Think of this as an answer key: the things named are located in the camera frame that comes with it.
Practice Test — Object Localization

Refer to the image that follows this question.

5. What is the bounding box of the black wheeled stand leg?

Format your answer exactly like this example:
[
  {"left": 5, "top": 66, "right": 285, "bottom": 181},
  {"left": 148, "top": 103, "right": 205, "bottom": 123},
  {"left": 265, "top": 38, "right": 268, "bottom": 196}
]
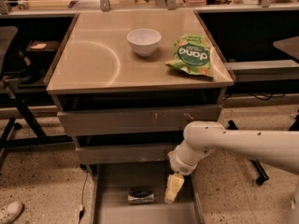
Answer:
[{"left": 228, "top": 120, "right": 269, "bottom": 186}]

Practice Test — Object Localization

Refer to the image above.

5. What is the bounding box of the open bottom grey drawer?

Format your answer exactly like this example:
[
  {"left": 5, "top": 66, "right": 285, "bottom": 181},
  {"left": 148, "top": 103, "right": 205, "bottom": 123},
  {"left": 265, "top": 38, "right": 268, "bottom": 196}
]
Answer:
[{"left": 91, "top": 161, "right": 204, "bottom": 224}]

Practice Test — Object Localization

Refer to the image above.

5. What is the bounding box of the white bowl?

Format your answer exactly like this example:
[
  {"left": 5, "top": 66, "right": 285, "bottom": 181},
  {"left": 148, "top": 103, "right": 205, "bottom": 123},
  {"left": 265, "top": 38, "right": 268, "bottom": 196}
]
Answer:
[{"left": 127, "top": 28, "right": 162, "bottom": 57}]

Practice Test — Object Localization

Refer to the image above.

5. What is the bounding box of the green dang chip bag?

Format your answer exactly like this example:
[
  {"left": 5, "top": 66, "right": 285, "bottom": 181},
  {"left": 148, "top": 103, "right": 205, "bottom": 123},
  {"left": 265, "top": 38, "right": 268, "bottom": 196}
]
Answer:
[{"left": 166, "top": 34, "right": 213, "bottom": 78}]

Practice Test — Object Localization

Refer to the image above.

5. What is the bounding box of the white shoe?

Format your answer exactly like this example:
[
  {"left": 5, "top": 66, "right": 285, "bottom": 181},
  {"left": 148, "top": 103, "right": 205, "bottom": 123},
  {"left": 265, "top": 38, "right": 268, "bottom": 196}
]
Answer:
[{"left": 0, "top": 201, "right": 23, "bottom": 224}]

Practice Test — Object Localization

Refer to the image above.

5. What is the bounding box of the top grey drawer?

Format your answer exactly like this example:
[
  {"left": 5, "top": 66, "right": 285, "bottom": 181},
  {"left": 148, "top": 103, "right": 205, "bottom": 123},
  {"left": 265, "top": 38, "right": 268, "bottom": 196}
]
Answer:
[{"left": 58, "top": 105, "right": 222, "bottom": 136}]

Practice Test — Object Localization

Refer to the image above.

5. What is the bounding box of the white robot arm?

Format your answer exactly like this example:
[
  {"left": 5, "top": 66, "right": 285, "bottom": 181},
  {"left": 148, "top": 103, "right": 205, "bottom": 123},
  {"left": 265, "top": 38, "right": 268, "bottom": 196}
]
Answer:
[{"left": 164, "top": 121, "right": 299, "bottom": 203}]

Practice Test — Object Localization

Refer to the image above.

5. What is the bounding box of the black floor cable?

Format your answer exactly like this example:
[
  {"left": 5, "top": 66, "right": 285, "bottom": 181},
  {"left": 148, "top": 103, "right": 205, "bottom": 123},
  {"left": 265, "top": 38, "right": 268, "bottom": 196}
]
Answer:
[{"left": 78, "top": 171, "right": 90, "bottom": 224}]

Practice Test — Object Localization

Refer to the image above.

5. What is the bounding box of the middle grey drawer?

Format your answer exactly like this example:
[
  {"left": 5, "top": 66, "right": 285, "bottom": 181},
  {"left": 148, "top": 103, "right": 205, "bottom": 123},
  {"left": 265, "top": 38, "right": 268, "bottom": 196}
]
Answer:
[{"left": 76, "top": 142, "right": 178, "bottom": 164}]

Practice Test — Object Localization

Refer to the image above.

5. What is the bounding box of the grey drawer cabinet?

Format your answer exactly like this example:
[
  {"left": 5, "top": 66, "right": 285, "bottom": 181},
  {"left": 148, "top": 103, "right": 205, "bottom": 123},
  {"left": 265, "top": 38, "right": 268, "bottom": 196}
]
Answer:
[{"left": 43, "top": 8, "right": 235, "bottom": 179}]

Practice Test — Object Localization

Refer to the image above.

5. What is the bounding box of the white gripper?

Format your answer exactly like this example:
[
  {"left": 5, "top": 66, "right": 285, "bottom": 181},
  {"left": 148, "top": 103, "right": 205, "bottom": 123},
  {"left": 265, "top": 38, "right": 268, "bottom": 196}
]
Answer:
[{"left": 164, "top": 141, "right": 203, "bottom": 203}]

